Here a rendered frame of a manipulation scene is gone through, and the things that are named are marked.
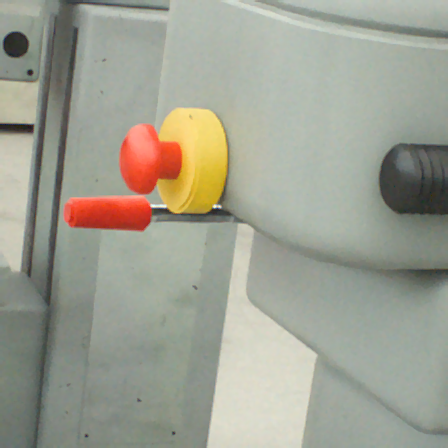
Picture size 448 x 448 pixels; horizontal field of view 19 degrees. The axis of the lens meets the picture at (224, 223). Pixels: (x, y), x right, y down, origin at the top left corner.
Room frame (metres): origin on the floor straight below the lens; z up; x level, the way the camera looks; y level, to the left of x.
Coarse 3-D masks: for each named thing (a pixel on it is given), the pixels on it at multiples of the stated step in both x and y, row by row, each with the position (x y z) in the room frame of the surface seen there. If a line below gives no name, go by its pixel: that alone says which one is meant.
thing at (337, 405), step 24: (312, 384) 0.86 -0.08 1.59; (336, 384) 0.82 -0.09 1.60; (312, 408) 0.85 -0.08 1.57; (336, 408) 0.82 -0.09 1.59; (360, 408) 0.80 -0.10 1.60; (384, 408) 0.78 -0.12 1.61; (312, 432) 0.84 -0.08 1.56; (336, 432) 0.82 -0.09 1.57; (360, 432) 0.79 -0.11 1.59; (384, 432) 0.77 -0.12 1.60; (408, 432) 0.75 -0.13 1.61
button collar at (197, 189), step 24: (168, 120) 0.75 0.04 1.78; (192, 120) 0.72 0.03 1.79; (216, 120) 0.73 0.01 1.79; (192, 144) 0.71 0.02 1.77; (216, 144) 0.72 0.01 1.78; (192, 168) 0.71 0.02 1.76; (216, 168) 0.71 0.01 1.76; (168, 192) 0.74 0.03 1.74; (192, 192) 0.71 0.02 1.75; (216, 192) 0.71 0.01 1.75
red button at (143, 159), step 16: (144, 128) 0.72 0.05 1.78; (128, 144) 0.72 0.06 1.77; (144, 144) 0.71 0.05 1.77; (160, 144) 0.72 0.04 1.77; (176, 144) 0.73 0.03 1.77; (128, 160) 0.72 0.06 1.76; (144, 160) 0.71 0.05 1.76; (160, 160) 0.71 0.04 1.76; (176, 160) 0.72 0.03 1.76; (128, 176) 0.72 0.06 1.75; (144, 176) 0.71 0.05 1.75; (160, 176) 0.72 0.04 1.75; (176, 176) 0.73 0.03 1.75; (144, 192) 0.71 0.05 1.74
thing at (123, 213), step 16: (64, 208) 0.82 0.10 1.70; (80, 208) 0.81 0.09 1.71; (96, 208) 0.81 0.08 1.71; (112, 208) 0.81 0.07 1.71; (128, 208) 0.82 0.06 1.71; (144, 208) 0.82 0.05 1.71; (160, 208) 0.84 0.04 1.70; (80, 224) 0.81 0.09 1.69; (96, 224) 0.81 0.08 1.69; (112, 224) 0.81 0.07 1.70; (128, 224) 0.82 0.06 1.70; (144, 224) 0.82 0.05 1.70
